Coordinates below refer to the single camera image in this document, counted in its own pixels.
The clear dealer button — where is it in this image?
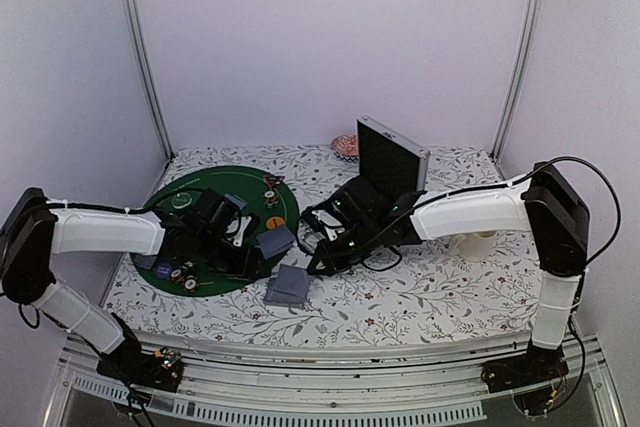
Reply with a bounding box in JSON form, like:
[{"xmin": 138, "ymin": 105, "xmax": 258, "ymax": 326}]
[{"xmin": 170, "ymin": 192, "xmax": 193, "ymax": 210}]

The green and red chip stack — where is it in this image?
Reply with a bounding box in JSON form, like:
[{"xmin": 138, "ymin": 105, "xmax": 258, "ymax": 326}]
[{"xmin": 169, "ymin": 262, "xmax": 199, "ymax": 293}]

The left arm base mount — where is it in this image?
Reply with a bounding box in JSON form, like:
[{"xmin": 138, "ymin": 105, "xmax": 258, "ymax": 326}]
[{"xmin": 96, "ymin": 343, "xmax": 184, "ymax": 393}]

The single playing card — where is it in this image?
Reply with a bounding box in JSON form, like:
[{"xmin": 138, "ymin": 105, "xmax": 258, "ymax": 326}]
[{"xmin": 256, "ymin": 225, "xmax": 295, "ymax": 259}]

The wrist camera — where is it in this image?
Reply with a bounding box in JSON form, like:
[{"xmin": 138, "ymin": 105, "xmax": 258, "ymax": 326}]
[
  {"xmin": 311, "ymin": 210, "xmax": 345, "ymax": 242},
  {"xmin": 225, "ymin": 216, "xmax": 253, "ymax": 248}
]

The green round poker mat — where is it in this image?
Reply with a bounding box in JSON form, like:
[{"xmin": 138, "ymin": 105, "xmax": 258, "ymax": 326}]
[{"xmin": 135, "ymin": 165, "xmax": 300, "ymax": 297}]

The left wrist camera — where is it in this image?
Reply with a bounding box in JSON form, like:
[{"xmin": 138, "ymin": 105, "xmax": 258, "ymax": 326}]
[{"xmin": 225, "ymin": 216, "xmax": 253, "ymax": 248}]

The aluminium poker chip case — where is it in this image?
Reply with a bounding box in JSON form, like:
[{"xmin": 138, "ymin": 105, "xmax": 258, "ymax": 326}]
[{"xmin": 299, "ymin": 115, "xmax": 432, "ymax": 228}]

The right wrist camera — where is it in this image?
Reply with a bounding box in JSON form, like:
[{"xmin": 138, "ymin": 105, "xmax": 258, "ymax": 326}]
[{"xmin": 311, "ymin": 210, "xmax": 345, "ymax": 242}]

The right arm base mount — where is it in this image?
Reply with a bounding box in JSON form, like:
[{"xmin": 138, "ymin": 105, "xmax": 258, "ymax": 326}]
[{"xmin": 481, "ymin": 342, "xmax": 569, "ymax": 416}]

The white ribbed mug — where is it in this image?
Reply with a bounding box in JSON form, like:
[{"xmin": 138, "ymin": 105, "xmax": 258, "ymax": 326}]
[{"xmin": 448, "ymin": 231, "xmax": 498, "ymax": 262}]

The blue playing card deck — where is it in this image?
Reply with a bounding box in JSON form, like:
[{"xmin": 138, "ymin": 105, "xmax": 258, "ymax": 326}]
[{"xmin": 263, "ymin": 278, "xmax": 308, "ymax": 308}]

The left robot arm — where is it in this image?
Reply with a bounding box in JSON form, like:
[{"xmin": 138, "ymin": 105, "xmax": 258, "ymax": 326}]
[{"xmin": 1, "ymin": 188, "xmax": 268, "ymax": 381}]

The small green chip stack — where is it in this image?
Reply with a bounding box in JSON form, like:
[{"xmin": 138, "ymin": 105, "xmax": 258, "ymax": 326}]
[{"xmin": 263, "ymin": 189, "xmax": 280, "ymax": 208}]

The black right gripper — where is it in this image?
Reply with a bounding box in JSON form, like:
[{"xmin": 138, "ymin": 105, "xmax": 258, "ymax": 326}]
[{"xmin": 308, "ymin": 217, "xmax": 382, "ymax": 276}]

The aluminium front rail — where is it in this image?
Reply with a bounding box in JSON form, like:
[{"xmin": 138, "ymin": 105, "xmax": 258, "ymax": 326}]
[{"xmin": 44, "ymin": 332, "xmax": 631, "ymax": 426}]

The patterned ceramic bowl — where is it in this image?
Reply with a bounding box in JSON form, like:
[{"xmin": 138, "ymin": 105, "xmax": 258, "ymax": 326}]
[{"xmin": 330, "ymin": 134, "xmax": 359, "ymax": 162}]

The black red triangle token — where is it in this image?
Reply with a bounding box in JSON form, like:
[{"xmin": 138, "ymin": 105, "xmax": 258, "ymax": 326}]
[{"xmin": 263, "ymin": 174, "xmax": 284, "ymax": 189}]

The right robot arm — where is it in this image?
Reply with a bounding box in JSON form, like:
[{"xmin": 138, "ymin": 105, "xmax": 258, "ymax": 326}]
[{"xmin": 301, "ymin": 157, "xmax": 596, "ymax": 383}]

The orange big blind button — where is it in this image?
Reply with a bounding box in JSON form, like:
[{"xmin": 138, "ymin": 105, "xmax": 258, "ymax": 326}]
[{"xmin": 266, "ymin": 216, "xmax": 286, "ymax": 230}]

